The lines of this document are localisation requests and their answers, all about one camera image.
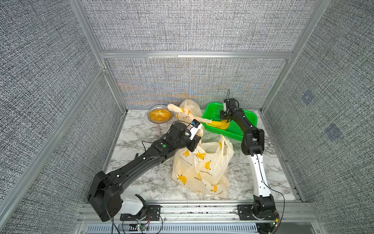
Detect banana print plastic bag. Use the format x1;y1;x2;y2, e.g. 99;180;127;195
167;99;212;124
171;135;234;199

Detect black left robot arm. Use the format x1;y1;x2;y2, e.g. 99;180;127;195
88;120;203;222

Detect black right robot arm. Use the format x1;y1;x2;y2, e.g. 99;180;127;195
220;98;276;220

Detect right yellow banana bunch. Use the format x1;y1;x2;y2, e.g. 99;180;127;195
207;120;230;130

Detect green plastic basket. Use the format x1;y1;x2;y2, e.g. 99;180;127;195
201;101;259;142

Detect patterned bowl with yellow food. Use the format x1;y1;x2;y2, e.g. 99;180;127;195
147;105;173;124

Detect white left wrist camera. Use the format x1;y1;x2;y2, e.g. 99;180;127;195
190;119;203;140

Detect aluminium front rail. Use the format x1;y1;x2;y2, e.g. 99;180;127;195
73;200;328;234

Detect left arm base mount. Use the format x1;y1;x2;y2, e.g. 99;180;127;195
119;194;161;221

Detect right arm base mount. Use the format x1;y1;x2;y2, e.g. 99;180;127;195
237;201;280;221

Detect aluminium enclosure frame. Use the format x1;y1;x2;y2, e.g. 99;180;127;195
1;1;331;227

